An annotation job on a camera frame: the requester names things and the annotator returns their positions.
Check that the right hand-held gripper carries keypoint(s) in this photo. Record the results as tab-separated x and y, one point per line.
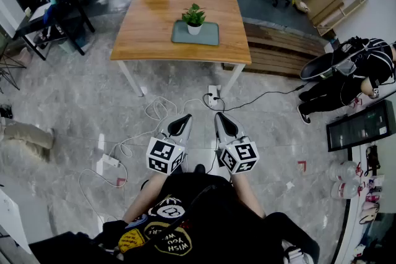
241	156

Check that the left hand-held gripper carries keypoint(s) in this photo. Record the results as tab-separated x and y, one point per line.
161	151

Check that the grey-green tray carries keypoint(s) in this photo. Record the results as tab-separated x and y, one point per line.
210	35

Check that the potted green plant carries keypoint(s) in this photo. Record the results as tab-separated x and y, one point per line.
194	29

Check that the person's right forearm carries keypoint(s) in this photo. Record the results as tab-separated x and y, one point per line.
247	194

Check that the person's left forearm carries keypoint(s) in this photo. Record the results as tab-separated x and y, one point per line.
145	198

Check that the white power strip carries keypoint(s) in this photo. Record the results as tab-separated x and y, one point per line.
213	96

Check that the person's black shoe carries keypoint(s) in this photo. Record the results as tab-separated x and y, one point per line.
200	168

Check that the white power adapter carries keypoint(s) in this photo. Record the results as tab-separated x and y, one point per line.
110	160

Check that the person's black printed shirt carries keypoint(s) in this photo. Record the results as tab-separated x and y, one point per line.
210	213

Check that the wooden slatted pallet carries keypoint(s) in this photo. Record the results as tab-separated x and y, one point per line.
278	52

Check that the black round helmet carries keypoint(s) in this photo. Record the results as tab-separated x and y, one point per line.
315	68

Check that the wooden table with white legs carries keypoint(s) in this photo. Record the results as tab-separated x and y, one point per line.
148	24

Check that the clear water jug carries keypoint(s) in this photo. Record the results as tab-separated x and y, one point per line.
343	170
343	190

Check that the black glass cabinet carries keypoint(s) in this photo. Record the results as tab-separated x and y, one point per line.
359	126

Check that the black desk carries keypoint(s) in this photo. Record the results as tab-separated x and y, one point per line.
34	26

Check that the white cabinet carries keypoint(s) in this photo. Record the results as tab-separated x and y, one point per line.
12	219

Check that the light wooden frame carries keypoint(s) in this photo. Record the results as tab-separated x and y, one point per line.
346	17

